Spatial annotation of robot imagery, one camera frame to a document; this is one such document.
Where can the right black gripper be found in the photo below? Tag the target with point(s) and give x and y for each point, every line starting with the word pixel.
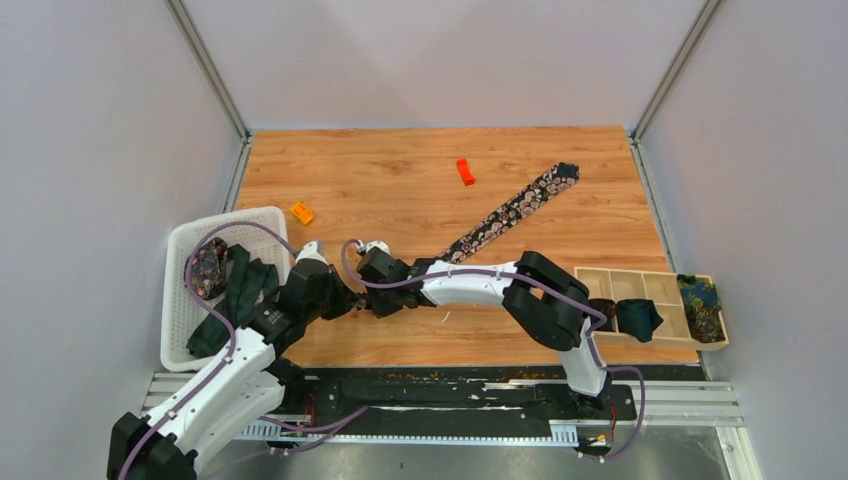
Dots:
pixel 382 309

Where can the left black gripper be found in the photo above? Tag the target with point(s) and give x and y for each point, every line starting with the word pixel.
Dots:
pixel 346 298

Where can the black pink rose tie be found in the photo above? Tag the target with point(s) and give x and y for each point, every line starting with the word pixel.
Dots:
pixel 552 182

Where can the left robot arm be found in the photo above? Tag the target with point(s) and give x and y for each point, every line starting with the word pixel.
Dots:
pixel 246 379

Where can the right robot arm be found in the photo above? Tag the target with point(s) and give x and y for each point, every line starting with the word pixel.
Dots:
pixel 548 303

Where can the orange plastic block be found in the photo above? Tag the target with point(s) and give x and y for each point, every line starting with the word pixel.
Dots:
pixel 302 213

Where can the dark green tie in basket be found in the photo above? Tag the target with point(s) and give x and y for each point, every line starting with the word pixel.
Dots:
pixel 250 280

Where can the white perforated plastic basket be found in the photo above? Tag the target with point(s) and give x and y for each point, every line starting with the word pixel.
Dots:
pixel 181 315

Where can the red plastic block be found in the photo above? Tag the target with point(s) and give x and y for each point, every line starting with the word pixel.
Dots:
pixel 464 172

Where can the dark floral tie in basket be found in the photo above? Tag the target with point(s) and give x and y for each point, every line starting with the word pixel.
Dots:
pixel 207 269

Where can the dark teal tie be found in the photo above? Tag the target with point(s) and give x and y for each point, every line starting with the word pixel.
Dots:
pixel 638 318

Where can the wooden compartment box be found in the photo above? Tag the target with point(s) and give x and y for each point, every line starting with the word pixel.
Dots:
pixel 663 290

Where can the blue gold patterned tie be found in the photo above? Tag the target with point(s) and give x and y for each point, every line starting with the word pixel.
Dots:
pixel 702 308

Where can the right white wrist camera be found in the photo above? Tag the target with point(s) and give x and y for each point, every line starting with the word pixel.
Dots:
pixel 364 247

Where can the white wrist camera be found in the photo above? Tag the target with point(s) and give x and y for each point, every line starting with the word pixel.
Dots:
pixel 364 247
pixel 313 250

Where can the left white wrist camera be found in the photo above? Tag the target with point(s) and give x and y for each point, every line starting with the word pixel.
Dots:
pixel 313 250

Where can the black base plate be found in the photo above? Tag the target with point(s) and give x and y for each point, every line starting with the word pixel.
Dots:
pixel 511 401

